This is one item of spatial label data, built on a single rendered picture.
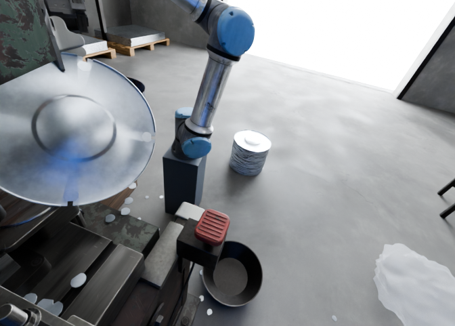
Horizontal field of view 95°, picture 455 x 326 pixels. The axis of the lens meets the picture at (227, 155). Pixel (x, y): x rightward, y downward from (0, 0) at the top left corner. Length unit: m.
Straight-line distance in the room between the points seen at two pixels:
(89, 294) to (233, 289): 0.83
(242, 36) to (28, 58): 0.56
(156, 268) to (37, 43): 0.44
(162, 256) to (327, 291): 1.02
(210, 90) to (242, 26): 0.21
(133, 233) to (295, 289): 0.94
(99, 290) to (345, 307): 1.18
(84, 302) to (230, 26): 0.68
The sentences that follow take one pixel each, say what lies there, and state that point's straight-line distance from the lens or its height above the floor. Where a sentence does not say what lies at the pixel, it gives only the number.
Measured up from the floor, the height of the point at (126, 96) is 0.91.
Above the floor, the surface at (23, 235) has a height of 0.78.
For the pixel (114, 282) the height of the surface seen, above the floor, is 0.71.
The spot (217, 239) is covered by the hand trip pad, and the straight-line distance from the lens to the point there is 0.42.
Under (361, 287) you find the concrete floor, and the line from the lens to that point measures 1.51.
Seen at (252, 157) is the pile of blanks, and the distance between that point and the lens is 1.54.
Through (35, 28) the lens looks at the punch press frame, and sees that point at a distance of 0.22.
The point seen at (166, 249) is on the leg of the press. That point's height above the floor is 0.64.
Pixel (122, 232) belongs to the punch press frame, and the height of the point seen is 0.64.
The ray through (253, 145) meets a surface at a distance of 1.57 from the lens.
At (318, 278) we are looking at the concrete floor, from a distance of 1.39.
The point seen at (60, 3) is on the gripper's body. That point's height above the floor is 1.05.
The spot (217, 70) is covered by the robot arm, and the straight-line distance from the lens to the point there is 0.72.
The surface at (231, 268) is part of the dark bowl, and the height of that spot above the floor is 0.00.
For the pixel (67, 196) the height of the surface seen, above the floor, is 0.79.
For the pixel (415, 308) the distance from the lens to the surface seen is 1.43.
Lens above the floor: 1.13
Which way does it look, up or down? 39 degrees down
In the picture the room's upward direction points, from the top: 11 degrees clockwise
